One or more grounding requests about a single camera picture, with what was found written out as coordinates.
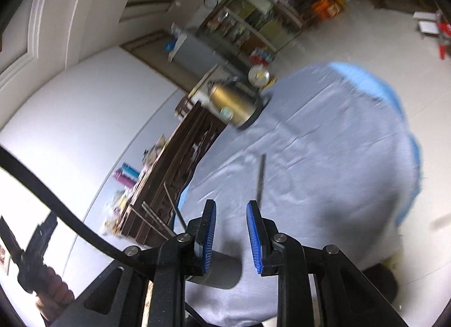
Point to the red child chair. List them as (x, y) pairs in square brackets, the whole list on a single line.
[(444, 34)]

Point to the grey tablecloth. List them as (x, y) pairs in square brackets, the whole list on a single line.
[(317, 154)]

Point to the person's left hand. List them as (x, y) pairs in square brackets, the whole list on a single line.
[(54, 291)]

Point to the blue bottle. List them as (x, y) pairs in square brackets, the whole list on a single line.
[(131, 170)]

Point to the blue plastic bag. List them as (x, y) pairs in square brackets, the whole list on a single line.
[(171, 46)]

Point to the dark metal chopstick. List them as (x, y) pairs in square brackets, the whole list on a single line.
[(156, 219), (156, 225), (261, 179), (174, 205)]

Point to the bronze electric kettle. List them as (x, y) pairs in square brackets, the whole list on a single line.
[(232, 105)]

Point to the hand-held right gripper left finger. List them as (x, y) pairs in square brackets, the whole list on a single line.
[(208, 232)]

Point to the round wall clock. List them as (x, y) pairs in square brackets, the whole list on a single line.
[(210, 2)]

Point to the dark wooden side table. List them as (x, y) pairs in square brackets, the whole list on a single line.
[(303, 2)]

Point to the small floor fan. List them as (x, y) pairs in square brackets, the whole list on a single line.
[(259, 75)]

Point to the dark rounded object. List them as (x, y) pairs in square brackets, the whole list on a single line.
[(380, 284)]

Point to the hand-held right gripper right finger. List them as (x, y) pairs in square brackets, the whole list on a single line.
[(253, 235)]

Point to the dark wooden chair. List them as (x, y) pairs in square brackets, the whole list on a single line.
[(183, 106)]

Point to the purple thermos bottle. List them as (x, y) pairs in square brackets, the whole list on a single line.
[(123, 178)]

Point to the blue table cover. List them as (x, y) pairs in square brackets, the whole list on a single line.
[(408, 158)]

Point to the pile of snack packets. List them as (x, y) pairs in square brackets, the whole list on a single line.
[(114, 214)]

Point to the pantry shelf with goods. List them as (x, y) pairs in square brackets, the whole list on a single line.
[(246, 24)]

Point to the carved wooden sideboard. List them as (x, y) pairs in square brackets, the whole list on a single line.
[(176, 158)]

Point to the metal cup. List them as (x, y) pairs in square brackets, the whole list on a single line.
[(225, 272)]

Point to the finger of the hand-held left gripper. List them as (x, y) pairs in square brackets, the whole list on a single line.
[(45, 232), (10, 239)]

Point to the grey refrigerator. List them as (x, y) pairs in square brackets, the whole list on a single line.
[(193, 52)]

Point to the white step stool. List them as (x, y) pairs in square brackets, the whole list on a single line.
[(426, 24)]

